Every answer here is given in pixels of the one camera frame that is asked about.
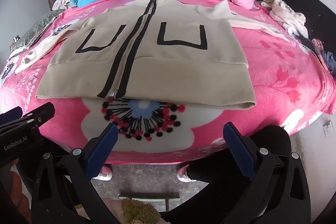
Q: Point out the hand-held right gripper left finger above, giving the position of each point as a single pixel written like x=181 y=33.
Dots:
x=102 y=153

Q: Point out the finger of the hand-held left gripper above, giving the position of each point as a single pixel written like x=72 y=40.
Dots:
x=39 y=115
x=10 y=114

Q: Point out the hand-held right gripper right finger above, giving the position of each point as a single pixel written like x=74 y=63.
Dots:
x=240 y=153

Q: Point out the beige zip jacket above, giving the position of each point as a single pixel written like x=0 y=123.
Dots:
x=183 y=69

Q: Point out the dark clothes pile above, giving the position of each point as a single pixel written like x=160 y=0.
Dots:
x=325 y=56

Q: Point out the person's left pink shoe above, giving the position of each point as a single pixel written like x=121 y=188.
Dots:
x=105 y=175

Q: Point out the person's pink shoe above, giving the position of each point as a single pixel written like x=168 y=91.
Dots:
x=105 y=175
x=182 y=175

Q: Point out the person's right pink shoe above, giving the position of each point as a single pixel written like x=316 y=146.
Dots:
x=182 y=175

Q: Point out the pink floral blanket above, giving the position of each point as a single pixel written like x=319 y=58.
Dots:
x=275 y=77

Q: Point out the grey patterned cloth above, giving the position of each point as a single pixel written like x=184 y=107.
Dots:
x=39 y=29

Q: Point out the floral cloth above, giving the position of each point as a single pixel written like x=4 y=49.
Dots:
x=61 y=3

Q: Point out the white fluffy cloth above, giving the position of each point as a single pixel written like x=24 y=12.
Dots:
x=286 y=14

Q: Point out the grey metal frame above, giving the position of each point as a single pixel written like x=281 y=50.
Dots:
x=149 y=197

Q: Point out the wall socket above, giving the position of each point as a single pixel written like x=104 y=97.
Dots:
x=327 y=128

